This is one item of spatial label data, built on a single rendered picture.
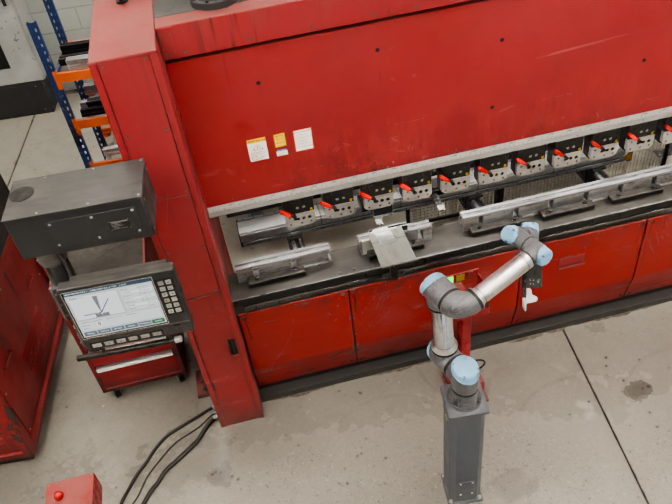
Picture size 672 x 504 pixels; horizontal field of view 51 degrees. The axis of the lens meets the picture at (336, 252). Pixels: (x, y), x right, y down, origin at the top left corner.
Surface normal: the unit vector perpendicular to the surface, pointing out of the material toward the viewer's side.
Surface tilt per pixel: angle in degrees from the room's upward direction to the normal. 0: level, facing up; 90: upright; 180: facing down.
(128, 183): 0
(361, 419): 0
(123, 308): 90
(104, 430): 0
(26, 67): 90
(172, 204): 90
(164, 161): 90
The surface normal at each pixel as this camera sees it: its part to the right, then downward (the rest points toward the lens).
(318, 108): 0.22, 0.64
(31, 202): -0.10, -0.73
